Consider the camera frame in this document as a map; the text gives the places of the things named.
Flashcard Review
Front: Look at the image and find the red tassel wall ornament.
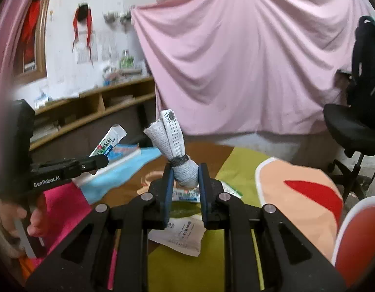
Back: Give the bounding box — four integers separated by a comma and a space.
71, 3, 94, 66

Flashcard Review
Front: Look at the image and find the colourful patchwork play mat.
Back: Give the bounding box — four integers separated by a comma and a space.
20, 140, 346, 292

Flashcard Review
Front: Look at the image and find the white printed paper bag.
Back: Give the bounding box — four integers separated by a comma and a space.
148, 214, 206, 257

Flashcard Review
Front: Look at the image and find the pink hanging sheet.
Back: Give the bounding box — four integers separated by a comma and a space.
131, 0, 375, 135

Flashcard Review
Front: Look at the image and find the green white wrapper on mat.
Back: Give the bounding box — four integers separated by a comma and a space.
172, 181, 243, 203

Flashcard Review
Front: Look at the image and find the wooden shelf unit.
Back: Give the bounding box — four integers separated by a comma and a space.
30, 77, 155, 162

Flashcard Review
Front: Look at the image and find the white perforated mesh wrapper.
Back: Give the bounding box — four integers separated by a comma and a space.
144, 109, 198, 189

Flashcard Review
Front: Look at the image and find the blue children's book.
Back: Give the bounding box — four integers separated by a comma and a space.
72, 143, 143, 186

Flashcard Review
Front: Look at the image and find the person's left hand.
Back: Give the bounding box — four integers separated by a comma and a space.
0, 193, 48, 238

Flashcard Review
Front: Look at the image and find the wooden framed door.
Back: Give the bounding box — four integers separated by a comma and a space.
14, 0, 49, 85

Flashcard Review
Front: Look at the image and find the red white stool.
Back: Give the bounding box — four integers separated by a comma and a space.
331, 196, 375, 288

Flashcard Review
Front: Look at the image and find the stack of books on shelf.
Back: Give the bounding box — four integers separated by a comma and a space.
102, 66, 142, 86

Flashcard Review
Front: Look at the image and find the black office chair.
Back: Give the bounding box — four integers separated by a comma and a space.
323, 15, 375, 200

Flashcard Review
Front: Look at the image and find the green candy jar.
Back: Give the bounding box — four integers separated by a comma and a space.
120, 49, 134, 69

